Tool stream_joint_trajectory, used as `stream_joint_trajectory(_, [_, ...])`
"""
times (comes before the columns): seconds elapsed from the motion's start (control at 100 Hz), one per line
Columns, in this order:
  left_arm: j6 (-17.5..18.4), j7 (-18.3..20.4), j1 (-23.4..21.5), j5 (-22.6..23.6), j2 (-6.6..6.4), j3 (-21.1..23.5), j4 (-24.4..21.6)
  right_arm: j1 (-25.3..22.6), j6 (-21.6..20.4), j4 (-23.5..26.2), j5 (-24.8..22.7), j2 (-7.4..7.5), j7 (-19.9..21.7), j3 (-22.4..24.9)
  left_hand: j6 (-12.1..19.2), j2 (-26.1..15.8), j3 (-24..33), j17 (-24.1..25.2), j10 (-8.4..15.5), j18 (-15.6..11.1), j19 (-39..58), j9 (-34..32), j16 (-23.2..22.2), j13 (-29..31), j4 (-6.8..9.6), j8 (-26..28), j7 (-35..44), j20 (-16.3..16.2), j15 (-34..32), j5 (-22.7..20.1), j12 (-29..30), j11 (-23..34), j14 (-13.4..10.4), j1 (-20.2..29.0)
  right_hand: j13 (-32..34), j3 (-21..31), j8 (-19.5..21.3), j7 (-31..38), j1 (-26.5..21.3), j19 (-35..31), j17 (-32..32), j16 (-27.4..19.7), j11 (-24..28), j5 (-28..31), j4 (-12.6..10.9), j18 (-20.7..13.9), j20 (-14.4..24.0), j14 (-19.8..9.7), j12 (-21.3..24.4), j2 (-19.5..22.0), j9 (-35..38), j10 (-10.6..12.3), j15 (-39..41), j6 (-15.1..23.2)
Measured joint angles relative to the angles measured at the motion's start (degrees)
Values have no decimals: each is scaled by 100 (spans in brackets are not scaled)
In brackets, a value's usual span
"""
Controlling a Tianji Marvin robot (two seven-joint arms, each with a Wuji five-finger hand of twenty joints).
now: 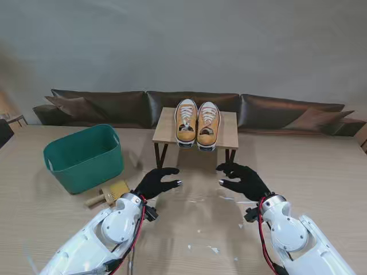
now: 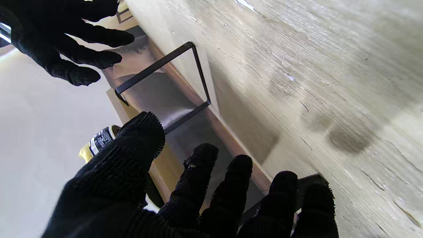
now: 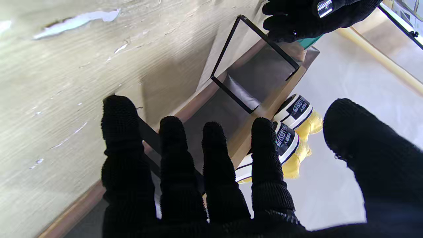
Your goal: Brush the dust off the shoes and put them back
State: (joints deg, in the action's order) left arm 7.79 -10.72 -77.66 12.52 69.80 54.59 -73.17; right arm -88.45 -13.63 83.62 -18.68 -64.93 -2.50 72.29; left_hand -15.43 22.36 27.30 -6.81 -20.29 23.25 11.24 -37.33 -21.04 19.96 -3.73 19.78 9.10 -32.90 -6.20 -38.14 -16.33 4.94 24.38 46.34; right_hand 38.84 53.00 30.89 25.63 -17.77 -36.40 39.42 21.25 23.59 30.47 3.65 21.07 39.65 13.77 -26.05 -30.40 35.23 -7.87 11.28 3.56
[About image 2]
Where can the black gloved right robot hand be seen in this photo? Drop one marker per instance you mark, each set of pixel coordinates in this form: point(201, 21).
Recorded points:
point(43, 29)

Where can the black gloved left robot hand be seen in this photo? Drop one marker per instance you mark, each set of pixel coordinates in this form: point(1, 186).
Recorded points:
point(112, 185)

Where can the yellow canvas sneaker white laces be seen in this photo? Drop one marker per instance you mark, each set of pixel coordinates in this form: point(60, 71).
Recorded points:
point(99, 141)

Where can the small wooden table black legs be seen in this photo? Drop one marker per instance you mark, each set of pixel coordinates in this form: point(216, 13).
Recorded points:
point(158, 64)

